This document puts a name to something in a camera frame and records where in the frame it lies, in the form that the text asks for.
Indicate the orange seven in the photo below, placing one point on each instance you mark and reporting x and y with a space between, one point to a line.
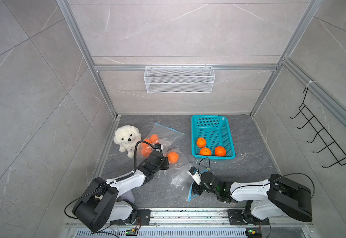
146 151

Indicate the clear zip-top bag blue seal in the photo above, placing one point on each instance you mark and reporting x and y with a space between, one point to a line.
177 178

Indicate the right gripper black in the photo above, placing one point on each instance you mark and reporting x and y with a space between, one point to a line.
195 189

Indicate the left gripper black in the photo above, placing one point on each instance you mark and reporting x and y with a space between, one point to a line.
164 159

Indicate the aluminium mounting rail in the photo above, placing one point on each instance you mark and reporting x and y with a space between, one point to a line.
210 217

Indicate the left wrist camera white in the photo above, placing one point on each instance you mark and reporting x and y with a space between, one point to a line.
158 147

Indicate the teal plastic basket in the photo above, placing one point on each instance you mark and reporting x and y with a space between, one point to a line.
216 131

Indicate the orange three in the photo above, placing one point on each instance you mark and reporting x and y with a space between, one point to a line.
201 142

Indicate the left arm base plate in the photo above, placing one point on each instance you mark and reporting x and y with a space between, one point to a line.
139 218

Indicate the orange two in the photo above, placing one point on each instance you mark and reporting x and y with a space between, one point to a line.
205 152

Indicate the orange five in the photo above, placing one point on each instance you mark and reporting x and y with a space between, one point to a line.
147 142

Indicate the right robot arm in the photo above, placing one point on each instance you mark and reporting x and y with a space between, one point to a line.
273 197

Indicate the orange six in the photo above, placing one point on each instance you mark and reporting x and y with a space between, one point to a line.
154 139

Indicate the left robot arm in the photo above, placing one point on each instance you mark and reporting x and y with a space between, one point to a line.
101 202

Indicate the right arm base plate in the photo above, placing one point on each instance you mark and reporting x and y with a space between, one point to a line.
237 217

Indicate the black wire hook rack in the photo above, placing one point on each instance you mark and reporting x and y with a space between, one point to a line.
322 134

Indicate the orange four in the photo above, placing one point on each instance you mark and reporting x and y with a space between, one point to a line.
173 157

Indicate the orange one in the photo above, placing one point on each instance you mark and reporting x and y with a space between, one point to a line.
220 151

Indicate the white plush dog toy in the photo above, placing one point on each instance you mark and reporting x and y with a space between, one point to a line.
126 137

